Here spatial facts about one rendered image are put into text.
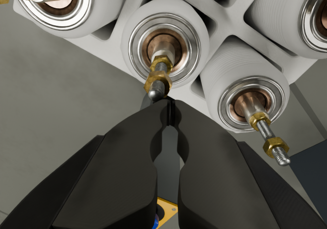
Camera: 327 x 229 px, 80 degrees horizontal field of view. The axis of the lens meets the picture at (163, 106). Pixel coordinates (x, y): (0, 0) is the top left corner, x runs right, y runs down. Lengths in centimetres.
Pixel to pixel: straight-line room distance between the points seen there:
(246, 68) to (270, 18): 6
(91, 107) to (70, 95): 6
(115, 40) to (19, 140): 57
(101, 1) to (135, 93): 34
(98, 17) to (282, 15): 18
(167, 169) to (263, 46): 21
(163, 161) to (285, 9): 23
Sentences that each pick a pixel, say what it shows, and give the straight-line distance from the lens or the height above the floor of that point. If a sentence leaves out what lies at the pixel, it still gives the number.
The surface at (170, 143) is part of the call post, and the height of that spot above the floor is 21.
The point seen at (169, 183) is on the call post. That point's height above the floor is 29.
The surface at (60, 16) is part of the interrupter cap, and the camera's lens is 23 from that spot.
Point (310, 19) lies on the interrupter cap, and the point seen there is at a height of 25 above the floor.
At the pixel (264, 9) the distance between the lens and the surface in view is 28.
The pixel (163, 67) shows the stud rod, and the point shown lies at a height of 31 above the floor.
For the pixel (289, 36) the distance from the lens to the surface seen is 24.
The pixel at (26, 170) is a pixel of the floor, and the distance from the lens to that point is 90.
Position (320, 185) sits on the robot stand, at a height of 11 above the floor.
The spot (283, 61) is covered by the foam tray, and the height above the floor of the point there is 18.
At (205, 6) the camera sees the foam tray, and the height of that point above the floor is 18.
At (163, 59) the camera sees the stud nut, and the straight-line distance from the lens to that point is 17.
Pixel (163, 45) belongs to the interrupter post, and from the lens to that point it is 19.
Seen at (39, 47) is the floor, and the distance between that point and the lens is 57.
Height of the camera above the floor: 46
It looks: 58 degrees down
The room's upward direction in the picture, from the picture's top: 174 degrees counter-clockwise
